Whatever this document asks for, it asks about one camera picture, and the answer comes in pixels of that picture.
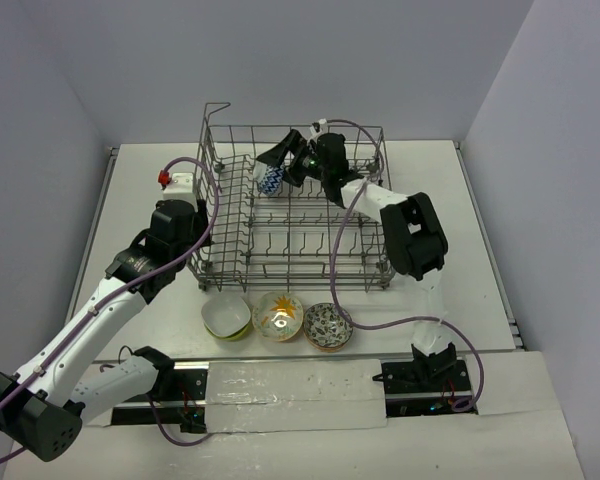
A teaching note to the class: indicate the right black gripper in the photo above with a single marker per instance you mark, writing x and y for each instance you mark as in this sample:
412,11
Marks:
279,154

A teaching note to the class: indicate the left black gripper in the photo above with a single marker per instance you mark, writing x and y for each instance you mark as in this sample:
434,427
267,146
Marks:
200,220

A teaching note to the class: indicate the blue zigzag bowl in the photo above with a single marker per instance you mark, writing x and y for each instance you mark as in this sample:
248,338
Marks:
268,179

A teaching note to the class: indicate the grey wire dish rack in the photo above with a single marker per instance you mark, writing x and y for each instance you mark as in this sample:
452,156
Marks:
282,242

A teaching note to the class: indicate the floral leaf pattern bowl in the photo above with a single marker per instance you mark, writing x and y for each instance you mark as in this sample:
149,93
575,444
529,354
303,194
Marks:
325,328

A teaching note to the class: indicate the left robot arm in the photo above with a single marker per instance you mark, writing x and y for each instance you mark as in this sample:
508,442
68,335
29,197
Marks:
44,404

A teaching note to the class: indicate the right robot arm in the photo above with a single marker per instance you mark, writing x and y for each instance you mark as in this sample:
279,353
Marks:
414,239

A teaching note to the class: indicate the white green square bowl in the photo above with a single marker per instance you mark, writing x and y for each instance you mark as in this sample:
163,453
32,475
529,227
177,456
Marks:
226,316

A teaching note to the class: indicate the yellow star pattern bowl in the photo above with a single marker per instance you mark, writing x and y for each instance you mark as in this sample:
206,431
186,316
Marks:
278,316

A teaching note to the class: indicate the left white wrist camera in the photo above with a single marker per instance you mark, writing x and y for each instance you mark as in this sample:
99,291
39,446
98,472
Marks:
179,186

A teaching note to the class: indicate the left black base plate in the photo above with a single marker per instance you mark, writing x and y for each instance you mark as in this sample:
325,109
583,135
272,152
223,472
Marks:
180,405

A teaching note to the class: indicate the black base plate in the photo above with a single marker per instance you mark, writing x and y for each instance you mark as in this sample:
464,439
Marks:
406,396
180,405

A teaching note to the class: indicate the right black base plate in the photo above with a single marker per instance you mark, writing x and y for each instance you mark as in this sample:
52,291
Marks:
406,396

